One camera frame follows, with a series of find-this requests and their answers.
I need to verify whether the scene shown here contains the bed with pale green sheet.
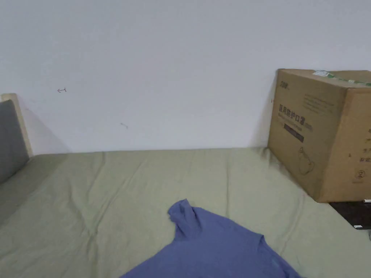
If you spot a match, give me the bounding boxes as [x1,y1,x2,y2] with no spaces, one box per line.
[0,147,371,278]

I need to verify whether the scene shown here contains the blue shirt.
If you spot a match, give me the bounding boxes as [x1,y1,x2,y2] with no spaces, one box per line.
[119,199,305,278]

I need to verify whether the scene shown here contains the brown cardboard carton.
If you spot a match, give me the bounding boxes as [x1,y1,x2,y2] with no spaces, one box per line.
[267,68,371,203]

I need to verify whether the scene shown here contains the grey padded headboard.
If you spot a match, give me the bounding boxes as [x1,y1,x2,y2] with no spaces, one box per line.
[0,93,33,184]

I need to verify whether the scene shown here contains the flat black object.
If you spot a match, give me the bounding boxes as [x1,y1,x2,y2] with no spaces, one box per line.
[329,198,371,241]

